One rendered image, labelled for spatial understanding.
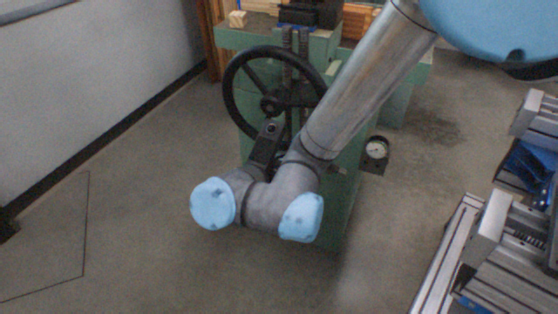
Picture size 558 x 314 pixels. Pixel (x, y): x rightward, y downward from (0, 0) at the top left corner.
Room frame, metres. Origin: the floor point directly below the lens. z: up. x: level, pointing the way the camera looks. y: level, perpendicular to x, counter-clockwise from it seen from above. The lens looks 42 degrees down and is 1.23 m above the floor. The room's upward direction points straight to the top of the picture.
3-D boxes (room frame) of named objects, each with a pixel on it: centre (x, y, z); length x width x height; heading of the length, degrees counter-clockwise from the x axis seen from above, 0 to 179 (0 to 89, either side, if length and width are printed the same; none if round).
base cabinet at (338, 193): (1.09, -0.17, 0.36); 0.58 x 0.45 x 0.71; 157
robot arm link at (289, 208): (0.32, -0.02, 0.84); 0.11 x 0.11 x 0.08; 69
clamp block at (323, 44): (0.79, -0.08, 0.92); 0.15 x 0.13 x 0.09; 67
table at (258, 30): (0.87, -0.11, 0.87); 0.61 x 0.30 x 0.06; 67
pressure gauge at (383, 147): (0.68, -0.28, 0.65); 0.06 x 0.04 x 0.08; 67
